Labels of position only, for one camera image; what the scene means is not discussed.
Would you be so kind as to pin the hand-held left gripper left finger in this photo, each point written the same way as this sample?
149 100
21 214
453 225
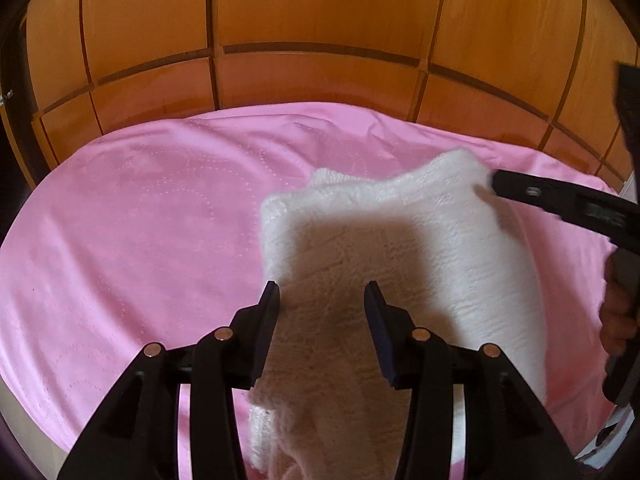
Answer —
265 345

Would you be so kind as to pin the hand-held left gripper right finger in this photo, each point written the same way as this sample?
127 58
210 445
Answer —
382 345

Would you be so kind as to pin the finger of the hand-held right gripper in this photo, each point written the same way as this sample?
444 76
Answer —
550 195

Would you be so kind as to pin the white knitted sweater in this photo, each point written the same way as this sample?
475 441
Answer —
450 260

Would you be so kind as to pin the person's right hand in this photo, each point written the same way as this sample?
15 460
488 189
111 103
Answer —
615 330

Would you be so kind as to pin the pink bedsheet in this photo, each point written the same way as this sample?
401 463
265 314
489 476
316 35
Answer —
150 235

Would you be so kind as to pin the wooden panelled wardrobe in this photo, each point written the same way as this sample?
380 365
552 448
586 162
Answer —
320 10

